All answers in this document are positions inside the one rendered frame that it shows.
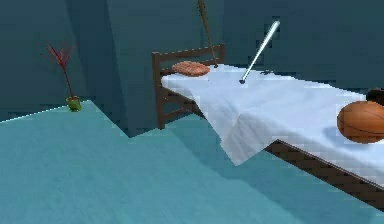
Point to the orange pillow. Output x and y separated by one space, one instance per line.
190 68

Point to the brown wooden bed white sheet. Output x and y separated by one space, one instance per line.
266 110

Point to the brown wooden baseball bat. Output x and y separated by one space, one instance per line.
207 31

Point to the silver metal baseball bat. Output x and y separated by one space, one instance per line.
262 49

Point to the red plant in green pot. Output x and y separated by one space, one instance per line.
68 83

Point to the orange basketball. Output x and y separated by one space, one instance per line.
361 122

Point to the dark round object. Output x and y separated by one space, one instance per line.
376 96

